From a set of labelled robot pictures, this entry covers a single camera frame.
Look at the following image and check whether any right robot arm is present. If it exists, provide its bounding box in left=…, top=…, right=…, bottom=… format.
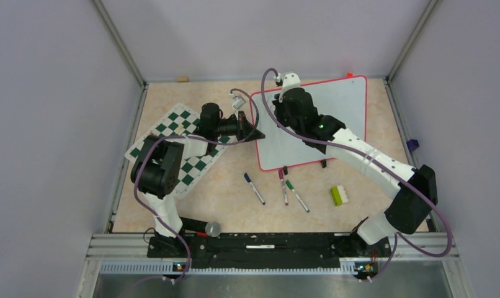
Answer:
left=272, top=87, right=437, bottom=256

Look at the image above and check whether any purple cable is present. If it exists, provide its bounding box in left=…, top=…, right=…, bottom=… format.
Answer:
left=261, top=68, right=454, bottom=284
left=133, top=88, right=260, bottom=284

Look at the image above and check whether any wooden block at wall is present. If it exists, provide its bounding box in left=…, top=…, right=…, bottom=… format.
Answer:
left=176, top=76, right=189, bottom=83

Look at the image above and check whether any green-capped marker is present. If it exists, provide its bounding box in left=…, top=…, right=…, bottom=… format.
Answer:
left=285, top=180, right=310, bottom=213

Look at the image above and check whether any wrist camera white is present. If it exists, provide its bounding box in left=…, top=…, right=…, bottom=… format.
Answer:
left=275, top=71, right=301, bottom=102
left=230, top=93, right=246, bottom=112

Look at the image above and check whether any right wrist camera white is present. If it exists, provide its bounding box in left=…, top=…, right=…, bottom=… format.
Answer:
left=275, top=71, right=301, bottom=102

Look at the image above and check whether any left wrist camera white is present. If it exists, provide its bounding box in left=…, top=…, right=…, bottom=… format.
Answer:
left=230, top=93, right=246, bottom=112

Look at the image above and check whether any green white chessboard mat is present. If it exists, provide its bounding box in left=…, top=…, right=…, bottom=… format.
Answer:
left=125, top=104, right=236, bottom=199

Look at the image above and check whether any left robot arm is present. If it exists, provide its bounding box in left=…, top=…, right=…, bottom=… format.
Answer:
left=130, top=102, right=265, bottom=257

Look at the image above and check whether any green white toy block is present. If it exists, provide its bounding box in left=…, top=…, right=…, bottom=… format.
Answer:
left=330, top=186, right=349, bottom=207

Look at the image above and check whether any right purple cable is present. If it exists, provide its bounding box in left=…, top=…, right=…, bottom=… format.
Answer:
left=261, top=68, right=454, bottom=284

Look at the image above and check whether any blue-capped marker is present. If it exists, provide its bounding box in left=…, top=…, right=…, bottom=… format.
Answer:
left=244, top=173, right=266, bottom=205

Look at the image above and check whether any black microphone silver head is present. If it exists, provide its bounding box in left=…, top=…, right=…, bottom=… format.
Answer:
left=181, top=217, right=221, bottom=237

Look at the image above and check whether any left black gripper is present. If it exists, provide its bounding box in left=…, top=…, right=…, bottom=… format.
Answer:
left=214, top=112, right=265, bottom=144

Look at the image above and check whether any purple clip on frame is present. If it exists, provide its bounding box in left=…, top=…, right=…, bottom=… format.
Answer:
left=406, top=139, right=420, bottom=152

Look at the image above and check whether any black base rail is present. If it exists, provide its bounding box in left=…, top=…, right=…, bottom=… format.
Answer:
left=147, top=232, right=390, bottom=269

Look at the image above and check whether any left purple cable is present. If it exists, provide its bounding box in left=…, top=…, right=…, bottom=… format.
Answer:
left=133, top=88, right=260, bottom=284

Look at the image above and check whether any purple-capped marker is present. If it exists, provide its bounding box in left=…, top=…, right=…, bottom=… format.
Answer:
left=278, top=169, right=288, bottom=206

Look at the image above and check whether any pink-framed whiteboard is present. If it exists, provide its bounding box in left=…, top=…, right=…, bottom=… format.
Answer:
left=252, top=76, right=368, bottom=171

